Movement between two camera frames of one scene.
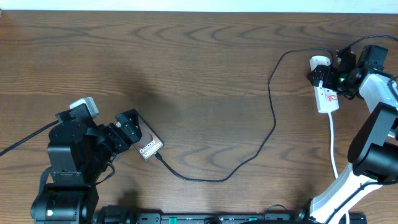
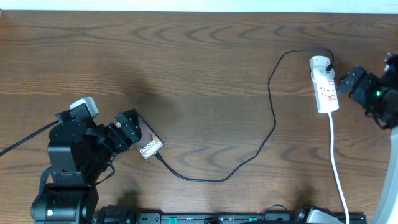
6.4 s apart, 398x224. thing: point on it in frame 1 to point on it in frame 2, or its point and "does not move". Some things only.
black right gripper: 331,72 to 369,81
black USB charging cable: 270,134 does not move
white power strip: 327,99 does not move
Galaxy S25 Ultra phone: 149,143 does not move
